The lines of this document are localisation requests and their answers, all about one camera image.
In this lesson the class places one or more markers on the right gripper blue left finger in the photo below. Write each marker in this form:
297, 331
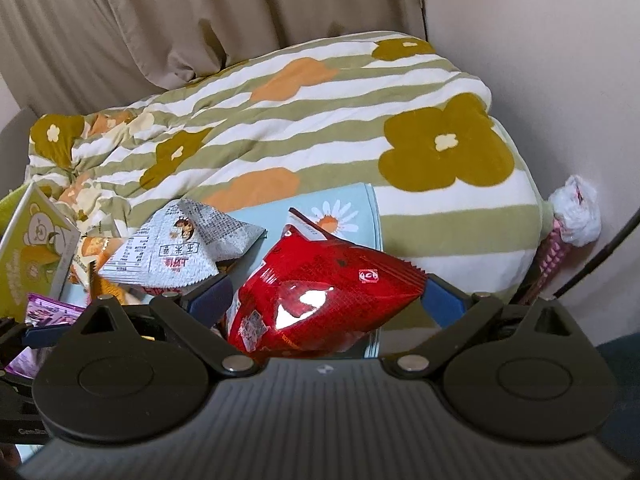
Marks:
209, 300

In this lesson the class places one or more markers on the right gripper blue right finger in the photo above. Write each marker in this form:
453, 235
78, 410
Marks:
445, 303

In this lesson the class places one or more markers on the white plastic bag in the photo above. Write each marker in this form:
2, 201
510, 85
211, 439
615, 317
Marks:
575, 206

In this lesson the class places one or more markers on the grey upholstered headboard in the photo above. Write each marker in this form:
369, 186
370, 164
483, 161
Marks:
14, 143

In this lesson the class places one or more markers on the purple snack bag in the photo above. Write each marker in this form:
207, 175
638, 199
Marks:
49, 320

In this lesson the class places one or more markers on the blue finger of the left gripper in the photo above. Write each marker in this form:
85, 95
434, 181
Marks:
45, 336

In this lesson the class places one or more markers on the beige curtain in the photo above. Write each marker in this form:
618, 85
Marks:
77, 56

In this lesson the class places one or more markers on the green yellow cardboard box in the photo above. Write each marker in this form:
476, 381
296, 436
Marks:
37, 249

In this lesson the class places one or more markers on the green striped floral duvet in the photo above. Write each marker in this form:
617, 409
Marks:
455, 196

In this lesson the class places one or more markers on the pink textured cone object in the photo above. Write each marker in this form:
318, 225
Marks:
550, 256

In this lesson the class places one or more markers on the orange white cake bag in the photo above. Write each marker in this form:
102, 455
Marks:
91, 254

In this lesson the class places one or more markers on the grey white snack bag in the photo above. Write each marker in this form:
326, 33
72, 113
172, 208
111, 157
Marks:
180, 246

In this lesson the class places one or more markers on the red snack bag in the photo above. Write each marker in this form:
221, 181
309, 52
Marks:
314, 294

